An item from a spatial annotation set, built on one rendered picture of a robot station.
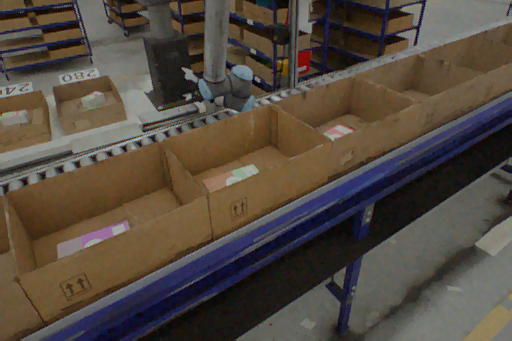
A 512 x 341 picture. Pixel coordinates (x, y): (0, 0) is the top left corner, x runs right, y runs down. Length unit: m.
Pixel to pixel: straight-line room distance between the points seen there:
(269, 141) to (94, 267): 0.71
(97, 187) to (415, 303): 1.54
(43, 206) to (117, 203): 0.19
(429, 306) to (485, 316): 0.24
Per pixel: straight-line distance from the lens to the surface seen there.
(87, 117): 1.84
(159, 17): 1.86
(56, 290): 0.87
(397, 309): 1.99
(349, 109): 1.52
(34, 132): 1.84
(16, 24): 4.93
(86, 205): 1.11
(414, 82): 1.80
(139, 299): 0.88
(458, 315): 2.07
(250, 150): 1.26
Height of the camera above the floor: 1.60
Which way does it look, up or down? 34 degrees down
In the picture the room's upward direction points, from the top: 2 degrees counter-clockwise
